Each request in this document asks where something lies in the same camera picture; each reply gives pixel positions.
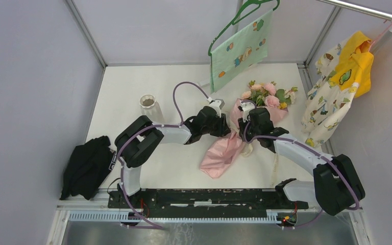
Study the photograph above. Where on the cream printed ribbon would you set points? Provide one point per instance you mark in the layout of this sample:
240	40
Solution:
247	150

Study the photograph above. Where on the pink plastic hanger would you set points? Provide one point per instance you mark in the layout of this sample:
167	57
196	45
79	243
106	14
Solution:
375	40

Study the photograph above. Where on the yellow cartoon child shirt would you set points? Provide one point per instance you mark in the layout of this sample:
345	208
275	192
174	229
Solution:
344	74

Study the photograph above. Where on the green plastic hanger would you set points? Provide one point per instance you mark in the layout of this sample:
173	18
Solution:
239	17

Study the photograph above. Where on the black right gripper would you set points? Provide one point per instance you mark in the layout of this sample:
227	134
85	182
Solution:
242	127

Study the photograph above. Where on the metal clothes rail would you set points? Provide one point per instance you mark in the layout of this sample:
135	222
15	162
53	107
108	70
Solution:
386	16

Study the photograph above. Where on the white slotted cable duct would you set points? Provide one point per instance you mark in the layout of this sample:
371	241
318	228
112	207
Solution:
128	217

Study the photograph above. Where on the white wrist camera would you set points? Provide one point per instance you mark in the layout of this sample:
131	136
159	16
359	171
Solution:
217	105
245	108

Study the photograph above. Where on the white ribbed ceramic vase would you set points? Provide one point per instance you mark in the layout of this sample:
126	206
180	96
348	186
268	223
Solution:
151	108

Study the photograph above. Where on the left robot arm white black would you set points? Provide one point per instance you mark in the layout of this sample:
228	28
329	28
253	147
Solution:
139	140

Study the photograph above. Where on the green cartoon print cloth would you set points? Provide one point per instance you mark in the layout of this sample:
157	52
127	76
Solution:
245	48

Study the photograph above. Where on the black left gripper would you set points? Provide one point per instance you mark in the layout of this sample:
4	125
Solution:
223	129

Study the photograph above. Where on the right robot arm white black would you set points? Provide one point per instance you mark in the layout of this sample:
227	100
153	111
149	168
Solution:
336	185

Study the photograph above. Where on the black cloth bundle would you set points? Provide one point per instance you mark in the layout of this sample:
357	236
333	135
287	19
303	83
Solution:
88	167

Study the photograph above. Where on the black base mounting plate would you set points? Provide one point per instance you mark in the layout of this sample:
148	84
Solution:
205	203

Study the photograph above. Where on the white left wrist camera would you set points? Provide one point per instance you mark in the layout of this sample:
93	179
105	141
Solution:
217	105

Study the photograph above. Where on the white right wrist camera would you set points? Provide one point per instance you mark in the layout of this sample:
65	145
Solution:
245	108

